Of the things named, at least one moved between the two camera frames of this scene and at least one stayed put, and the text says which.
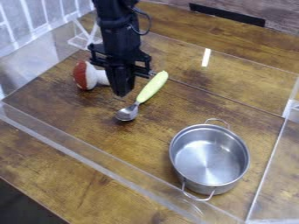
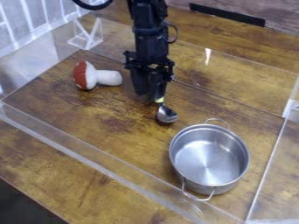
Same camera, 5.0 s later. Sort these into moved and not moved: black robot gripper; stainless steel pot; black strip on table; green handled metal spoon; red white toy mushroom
Moved: black robot gripper; green handled metal spoon
Not moved: black strip on table; stainless steel pot; red white toy mushroom
